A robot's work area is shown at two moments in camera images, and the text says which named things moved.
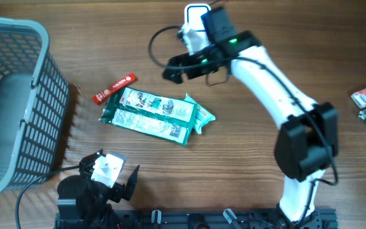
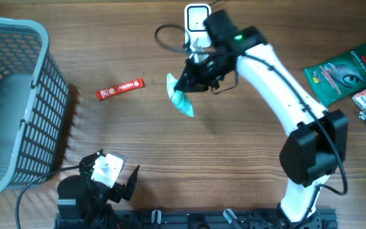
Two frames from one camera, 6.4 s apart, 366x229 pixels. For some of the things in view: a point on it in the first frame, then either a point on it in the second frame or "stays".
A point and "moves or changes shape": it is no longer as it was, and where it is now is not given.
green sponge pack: [150, 115] to [338, 77]
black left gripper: [120, 190] stays
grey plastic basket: [23, 105] stays
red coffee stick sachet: [125, 81] moves or changes shape
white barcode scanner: [193, 20] stays
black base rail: [323, 219] stays
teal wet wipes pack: [202, 116] to [178, 97]
